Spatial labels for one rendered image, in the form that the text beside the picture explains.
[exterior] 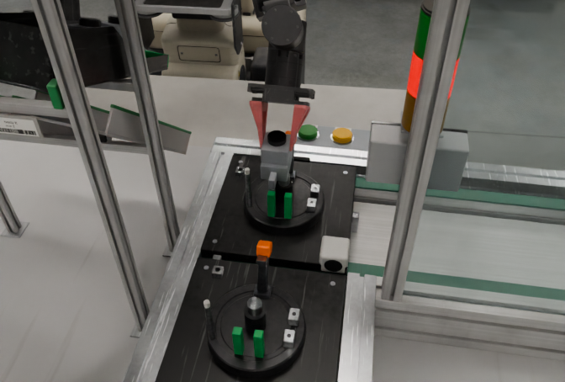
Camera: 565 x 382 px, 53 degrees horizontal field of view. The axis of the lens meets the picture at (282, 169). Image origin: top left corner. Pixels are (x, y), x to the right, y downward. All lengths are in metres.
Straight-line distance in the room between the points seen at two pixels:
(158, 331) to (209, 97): 0.73
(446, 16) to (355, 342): 0.48
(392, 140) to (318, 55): 2.58
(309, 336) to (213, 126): 0.67
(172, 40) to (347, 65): 1.69
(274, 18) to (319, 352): 0.47
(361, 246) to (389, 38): 2.58
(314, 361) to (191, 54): 1.08
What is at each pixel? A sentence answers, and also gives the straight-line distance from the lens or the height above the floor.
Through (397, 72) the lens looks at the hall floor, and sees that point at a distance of 3.18.
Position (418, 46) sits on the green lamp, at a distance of 0.64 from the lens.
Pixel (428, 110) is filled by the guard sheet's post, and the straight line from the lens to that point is 0.65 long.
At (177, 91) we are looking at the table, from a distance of 1.49.
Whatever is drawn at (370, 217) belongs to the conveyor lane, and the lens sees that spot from 1.06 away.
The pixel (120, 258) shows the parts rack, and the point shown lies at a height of 1.05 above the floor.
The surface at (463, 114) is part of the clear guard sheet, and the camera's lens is 0.66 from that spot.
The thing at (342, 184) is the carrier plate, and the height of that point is 0.97.
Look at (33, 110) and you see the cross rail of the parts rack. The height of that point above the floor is 1.30.
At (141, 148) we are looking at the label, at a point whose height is 1.11.
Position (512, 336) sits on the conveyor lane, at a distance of 0.97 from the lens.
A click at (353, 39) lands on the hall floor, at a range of 3.46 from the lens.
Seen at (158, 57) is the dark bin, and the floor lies 1.22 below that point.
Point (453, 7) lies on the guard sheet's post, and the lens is 0.59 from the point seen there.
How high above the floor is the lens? 1.68
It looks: 42 degrees down
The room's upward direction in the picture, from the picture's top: 1 degrees counter-clockwise
